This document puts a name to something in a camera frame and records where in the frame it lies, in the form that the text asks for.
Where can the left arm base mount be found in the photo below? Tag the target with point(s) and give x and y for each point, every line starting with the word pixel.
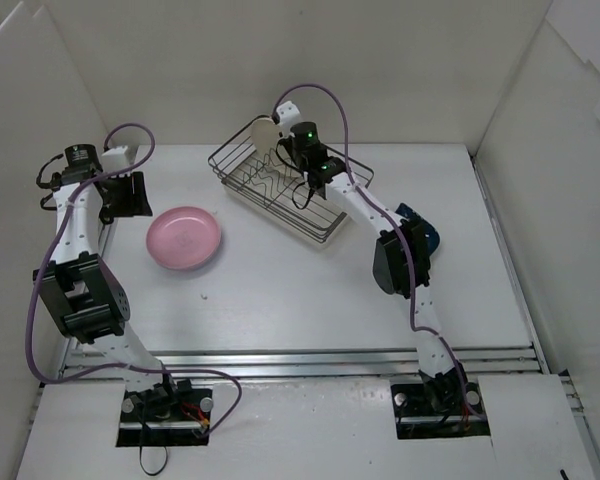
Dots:
pixel 183 423

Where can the aluminium rail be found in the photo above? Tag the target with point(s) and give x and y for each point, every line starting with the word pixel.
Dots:
pixel 70 350
pixel 256 365
pixel 572 396

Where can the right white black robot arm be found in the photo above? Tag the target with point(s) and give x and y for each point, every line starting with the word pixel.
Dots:
pixel 401 262

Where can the blue shell-shaped plate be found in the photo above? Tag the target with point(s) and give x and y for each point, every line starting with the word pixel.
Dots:
pixel 432 236

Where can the black wire dish rack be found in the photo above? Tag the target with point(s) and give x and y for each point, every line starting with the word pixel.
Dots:
pixel 280 199

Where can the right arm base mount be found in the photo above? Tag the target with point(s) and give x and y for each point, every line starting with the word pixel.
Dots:
pixel 416 419

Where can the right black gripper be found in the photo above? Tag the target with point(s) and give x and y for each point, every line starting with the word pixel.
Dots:
pixel 284 143

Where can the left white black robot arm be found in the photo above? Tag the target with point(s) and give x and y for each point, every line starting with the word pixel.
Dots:
pixel 143 374

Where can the aluminium right rail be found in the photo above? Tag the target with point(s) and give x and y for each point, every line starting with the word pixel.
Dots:
pixel 572 396

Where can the aluminium front rail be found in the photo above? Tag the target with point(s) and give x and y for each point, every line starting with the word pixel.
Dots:
pixel 256 365

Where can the aluminium left rail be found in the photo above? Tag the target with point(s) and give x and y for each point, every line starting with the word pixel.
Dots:
pixel 70 350

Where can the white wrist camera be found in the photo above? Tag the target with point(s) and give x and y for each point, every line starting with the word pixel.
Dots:
pixel 116 158
pixel 288 115

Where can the pink plate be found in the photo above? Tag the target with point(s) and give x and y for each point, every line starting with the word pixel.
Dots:
pixel 183 238

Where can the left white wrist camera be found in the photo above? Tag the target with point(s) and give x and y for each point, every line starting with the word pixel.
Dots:
pixel 116 158

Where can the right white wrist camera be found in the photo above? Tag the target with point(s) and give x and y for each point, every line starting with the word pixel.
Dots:
pixel 288 115

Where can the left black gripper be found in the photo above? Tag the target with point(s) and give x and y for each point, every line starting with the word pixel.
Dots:
pixel 131 194

